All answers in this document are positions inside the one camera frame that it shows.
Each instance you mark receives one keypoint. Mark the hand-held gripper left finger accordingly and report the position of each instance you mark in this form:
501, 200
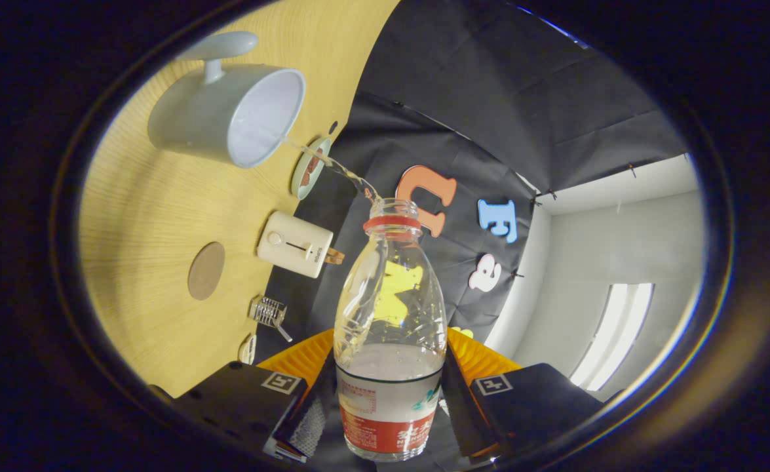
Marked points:
247, 400

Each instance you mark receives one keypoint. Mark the small white food tray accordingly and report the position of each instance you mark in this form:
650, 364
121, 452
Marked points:
248, 349

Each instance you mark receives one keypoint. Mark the brown toast slice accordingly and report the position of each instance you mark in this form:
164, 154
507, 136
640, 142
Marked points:
335, 256

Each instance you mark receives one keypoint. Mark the white cup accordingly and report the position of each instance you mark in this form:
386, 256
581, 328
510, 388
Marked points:
194, 118

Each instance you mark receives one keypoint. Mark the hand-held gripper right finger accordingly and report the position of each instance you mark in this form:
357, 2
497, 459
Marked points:
529, 400

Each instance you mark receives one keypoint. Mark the white toaster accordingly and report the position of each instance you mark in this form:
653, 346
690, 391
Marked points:
293, 244

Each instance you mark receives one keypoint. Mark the wooden table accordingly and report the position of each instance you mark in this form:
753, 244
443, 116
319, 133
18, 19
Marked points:
149, 216

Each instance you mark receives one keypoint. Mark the clear plastic juice bottle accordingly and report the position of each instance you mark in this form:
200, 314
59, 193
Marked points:
391, 406

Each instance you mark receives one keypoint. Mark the round brown coaster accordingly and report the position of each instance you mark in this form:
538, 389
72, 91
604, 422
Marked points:
206, 271

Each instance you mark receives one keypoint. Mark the light green plate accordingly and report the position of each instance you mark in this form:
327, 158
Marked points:
301, 185

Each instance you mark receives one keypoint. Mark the reddish brown meat piece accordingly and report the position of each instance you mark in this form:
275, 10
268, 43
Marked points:
318, 157
310, 173

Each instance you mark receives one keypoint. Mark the long ceiling light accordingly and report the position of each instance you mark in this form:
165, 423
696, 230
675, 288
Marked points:
611, 334

